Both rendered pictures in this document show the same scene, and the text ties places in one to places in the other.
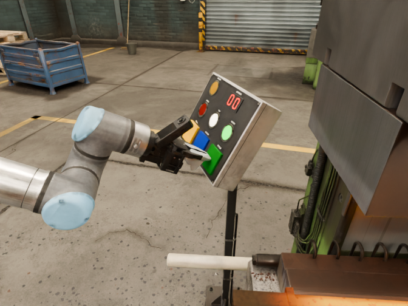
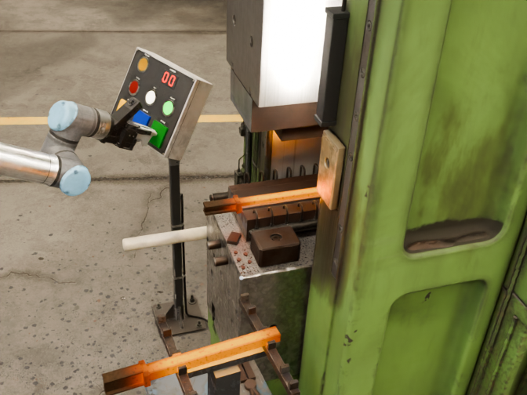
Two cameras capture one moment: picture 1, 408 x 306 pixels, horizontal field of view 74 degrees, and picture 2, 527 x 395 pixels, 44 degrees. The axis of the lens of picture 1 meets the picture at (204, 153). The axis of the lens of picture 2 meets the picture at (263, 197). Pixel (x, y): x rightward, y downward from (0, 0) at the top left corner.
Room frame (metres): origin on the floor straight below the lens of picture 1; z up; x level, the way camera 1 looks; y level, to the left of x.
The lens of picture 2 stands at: (-1.19, 0.40, 2.08)
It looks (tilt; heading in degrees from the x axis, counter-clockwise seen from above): 34 degrees down; 337
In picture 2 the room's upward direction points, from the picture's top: 3 degrees clockwise
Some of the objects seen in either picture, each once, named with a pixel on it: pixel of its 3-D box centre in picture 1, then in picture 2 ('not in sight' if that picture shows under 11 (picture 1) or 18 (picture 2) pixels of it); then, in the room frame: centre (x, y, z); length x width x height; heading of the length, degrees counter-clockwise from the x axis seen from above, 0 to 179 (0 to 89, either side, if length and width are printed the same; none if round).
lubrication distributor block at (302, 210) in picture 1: (295, 223); (240, 183); (0.65, -0.30, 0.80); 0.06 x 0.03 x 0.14; 176
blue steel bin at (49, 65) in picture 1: (44, 64); not in sight; (4.97, 2.84, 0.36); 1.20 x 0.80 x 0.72; 63
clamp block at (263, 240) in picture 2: not in sight; (275, 246); (0.10, -0.20, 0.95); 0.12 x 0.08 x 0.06; 86
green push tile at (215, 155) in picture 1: (212, 159); (158, 134); (0.71, -0.03, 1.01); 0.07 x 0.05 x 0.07; 21
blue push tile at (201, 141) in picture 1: (201, 144); (140, 123); (0.81, 0.01, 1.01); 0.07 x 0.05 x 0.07; 21
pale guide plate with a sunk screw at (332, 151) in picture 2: not in sight; (330, 169); (-0.04, -0.26, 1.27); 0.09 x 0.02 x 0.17; 176
